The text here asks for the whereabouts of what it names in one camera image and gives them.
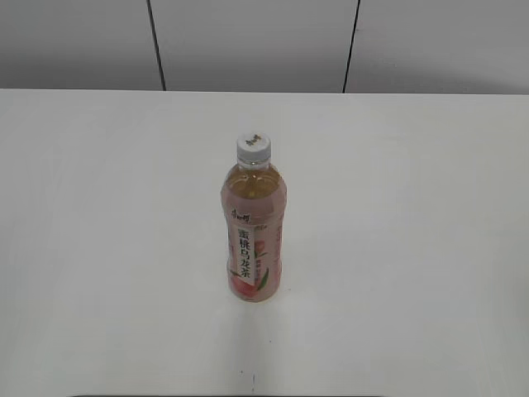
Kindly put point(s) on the peach oolong tea bottle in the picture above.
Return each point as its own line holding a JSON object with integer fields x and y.
{"x": 254, "y": 198}

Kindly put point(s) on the white bottle cap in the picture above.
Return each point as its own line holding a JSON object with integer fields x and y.
{"x": 253, "y": 147}

